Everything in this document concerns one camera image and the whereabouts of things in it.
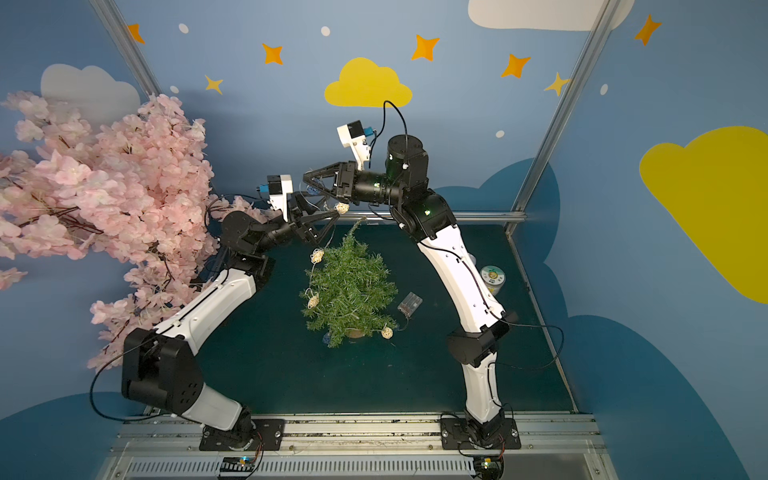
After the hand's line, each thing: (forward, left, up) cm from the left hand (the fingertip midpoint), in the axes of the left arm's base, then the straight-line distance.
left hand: (334, 200), depth 65 cm
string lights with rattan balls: (-12, +7, -22) cm, 26 cm away
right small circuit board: (-44, -39, -47) cm, 75 cm away
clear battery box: (-1, -20, -44) cm, 48 cm away
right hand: (-5, +2, +10) cm, 11 cm away
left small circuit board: (-45, +24, -47) cm, 70 cm away
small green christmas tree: (-13, -3, -19) cm, 23 cm away
